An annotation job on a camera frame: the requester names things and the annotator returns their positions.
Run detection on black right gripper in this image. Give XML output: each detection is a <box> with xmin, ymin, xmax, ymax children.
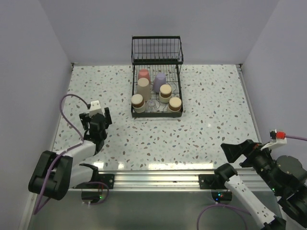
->
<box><xmin>221</xmin><ymin>137</ymin><xmax>283</xmax><ymax>193</ymax></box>

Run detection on steel cup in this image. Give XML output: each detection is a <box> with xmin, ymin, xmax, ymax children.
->
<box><xmin>131</xmin><ymin>94</ymin><xmax>146</xmax><ymax>113</ymax></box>
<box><xmin>159</xmin><ymin>84</ymin><xmax>172</xmax><ymax>103</ymax></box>
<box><xmin>167</xmin><ymin>97</ymin><xmax>182</xmax><ymax>113</ymax></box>

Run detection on clear glass cup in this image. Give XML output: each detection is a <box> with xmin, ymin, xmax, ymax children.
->
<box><xmin>146</xmin><ymin>100</ymin><xmax>157</xmax><ymax>113</ymax></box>

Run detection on beige plastic cup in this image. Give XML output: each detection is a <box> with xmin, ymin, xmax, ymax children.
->
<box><xmin>137</xmin><ymin>78</ymin><xmax>151</xmax><ymax>102</ymax></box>

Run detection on pink plastic cup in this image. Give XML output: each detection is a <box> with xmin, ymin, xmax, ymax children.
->
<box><xmin>138</xmin><ymin>69</ymin><xmax>151</xmax><ymax>82</ymax></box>

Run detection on lilac plastic cup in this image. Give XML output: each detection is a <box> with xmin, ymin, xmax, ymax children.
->
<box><xmin>153</xmin><ymin>72</ymin><xmax>166</xmax><ymax>93</ymax></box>

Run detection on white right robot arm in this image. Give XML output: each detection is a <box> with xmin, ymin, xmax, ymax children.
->
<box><xmin>213</xmin><ymin>139</ymin><xmax>307</xmax><ymax>230</ymax></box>

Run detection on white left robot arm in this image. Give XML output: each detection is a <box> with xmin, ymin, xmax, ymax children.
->
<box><xmin>28</xmin><ymin>107</ymin><xmax>112</xmax><ymax>200</ymax></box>

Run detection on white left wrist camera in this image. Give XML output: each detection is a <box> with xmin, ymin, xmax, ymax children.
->
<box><xmin>89</xmin><ymin>100</ymin><xmax>103</xmax><ymax>118</ymax></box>

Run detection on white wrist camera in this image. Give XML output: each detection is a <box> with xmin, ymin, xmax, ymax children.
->
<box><xmin>260</xmin><ymin>129</ymin><xmax>287</xmax><ymax>150</ymax></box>
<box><xmin>89</xmin><ymin>100</ymin><xmax>103</xmax><ymax>118</ymax></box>

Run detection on aluminium front mounting rail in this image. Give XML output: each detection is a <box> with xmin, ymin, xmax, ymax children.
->
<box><xmin>68</xmin><ymin>166</ymin><xmax>270</xmax><ymax>192</ymax></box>

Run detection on black right base bracket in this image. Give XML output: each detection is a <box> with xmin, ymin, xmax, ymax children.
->
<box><xmin>198</xmin><ymin>174</ymin><xmax>229</xmax><ymax>190</ymax></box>

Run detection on black base bracket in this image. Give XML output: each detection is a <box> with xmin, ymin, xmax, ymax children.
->
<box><xmin>76</xmin><ymin>163</ymin><xmax>115</xmax><ymax>190</ymax></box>
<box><xmin>198</xmin><ymin>174</ymin><xmax>229</xmax><ymax>190</ymax></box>

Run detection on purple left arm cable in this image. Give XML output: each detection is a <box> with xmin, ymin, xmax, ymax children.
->
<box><xmin>33</xmin><ymin>93</ymin><xmax>110</xmax><ymax>215</ymax></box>

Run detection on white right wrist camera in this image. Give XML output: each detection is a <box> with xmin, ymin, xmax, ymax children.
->
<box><xmin>260</xmin><ymin>129</ymin><xmax>287</xmax><ymax>150</ymax></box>

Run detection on black left base bracket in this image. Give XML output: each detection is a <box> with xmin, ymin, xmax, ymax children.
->
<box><xmin>76</xmin><ymin>163</ymin><xmax>115</xmax><ymax>190</ymax></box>

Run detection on black wire dish rack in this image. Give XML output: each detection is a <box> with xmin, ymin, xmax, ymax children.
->
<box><xmin>130</xmin><ymin>35</ymin><xmax>186</xmax><ymax>118</ymax></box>

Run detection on aluminium corner rail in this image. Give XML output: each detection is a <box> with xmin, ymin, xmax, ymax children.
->
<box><xmin>236</xmin><ymin>64</ymin><xmax>242</xmax><ymax>72</ymax></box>

